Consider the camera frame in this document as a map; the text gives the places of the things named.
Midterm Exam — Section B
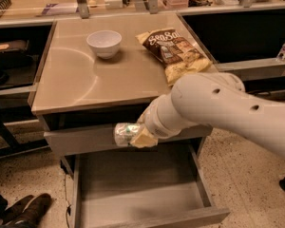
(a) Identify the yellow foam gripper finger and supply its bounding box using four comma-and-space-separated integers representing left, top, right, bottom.
130, 127, 158, 148
137, 110, 148, 124

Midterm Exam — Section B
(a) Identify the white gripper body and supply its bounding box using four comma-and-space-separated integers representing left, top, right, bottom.
143, 100, 181, 139

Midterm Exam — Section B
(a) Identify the silver green 7up can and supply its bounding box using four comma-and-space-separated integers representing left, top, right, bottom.
114, 123, 143, 147

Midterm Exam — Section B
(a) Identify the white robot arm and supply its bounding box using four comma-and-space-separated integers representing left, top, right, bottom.
130, 73, 285, 159

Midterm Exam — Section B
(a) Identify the open middle drawer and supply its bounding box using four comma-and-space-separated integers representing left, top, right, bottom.
70, 142, 230, 228

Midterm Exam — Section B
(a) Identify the grey drawer cabinet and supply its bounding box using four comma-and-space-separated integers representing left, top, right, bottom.
27, 11, 233, 228

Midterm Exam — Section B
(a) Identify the closed top drawer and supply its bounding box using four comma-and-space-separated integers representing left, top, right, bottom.
45, 123, 212, 157

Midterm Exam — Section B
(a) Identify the brown yellow chip bag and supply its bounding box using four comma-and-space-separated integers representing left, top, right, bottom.
136, 28, 212, 86

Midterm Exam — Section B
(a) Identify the white ceramic bowl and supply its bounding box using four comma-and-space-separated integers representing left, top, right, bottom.
86, 30, 122, 59

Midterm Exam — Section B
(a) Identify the black metal stand leg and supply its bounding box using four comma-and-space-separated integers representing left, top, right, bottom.
0, 103, 50, 162

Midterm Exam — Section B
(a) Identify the dark brown right shoe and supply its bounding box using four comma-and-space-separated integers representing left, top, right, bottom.
9, 193, 51, 228

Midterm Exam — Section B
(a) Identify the dark brown shoe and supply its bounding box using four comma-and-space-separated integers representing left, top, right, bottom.
0, 195, 33, 224
9, 193, 51, 228

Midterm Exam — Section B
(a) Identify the dark brown left shoe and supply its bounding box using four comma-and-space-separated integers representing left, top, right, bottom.
0, 195, 33, 224

